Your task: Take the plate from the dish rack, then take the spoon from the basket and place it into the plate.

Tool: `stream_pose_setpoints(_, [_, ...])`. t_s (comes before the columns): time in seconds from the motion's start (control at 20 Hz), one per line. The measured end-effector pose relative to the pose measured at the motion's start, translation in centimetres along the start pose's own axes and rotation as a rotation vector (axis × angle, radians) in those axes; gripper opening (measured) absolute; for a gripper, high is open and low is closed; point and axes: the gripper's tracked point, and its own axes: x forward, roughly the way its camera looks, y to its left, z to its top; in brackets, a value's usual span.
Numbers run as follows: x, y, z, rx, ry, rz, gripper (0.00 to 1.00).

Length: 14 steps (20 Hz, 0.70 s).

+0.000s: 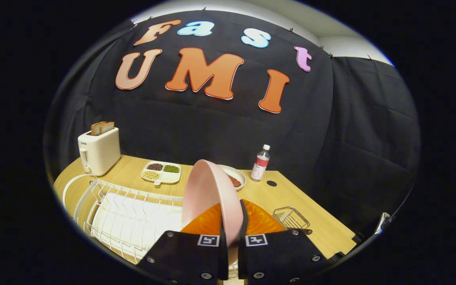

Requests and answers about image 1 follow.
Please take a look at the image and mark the white dish rack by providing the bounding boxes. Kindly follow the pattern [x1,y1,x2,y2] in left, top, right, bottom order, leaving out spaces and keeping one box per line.
[73,179,239,279]

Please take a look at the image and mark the white toaster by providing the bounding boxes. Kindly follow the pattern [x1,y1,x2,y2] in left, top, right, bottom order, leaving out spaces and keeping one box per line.
[78,127,122,177]

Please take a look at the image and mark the clear plastic bottle red label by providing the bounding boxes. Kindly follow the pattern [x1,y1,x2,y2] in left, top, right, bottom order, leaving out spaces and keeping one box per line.
[251,144,271,182]

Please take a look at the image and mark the pink plate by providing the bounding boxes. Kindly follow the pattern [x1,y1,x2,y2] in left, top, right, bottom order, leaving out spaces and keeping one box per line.
[182,160,244,266]

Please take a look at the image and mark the round beige plate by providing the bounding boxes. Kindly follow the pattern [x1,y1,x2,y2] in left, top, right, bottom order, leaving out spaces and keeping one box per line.
[217,164,247,191]

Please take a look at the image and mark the white divided dish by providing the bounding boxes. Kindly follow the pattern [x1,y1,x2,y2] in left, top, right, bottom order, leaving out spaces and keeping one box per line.
[141,161,182,186]

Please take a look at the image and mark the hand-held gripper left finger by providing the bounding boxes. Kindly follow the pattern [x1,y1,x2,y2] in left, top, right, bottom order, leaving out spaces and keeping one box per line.
[137,202,229,283]

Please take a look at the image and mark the metal wire basket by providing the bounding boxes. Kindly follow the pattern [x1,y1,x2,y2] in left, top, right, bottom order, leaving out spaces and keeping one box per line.
[272,206,311,231]

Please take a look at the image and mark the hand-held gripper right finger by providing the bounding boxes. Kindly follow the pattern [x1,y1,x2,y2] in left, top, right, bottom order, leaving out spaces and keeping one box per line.
[238,199,329,282]

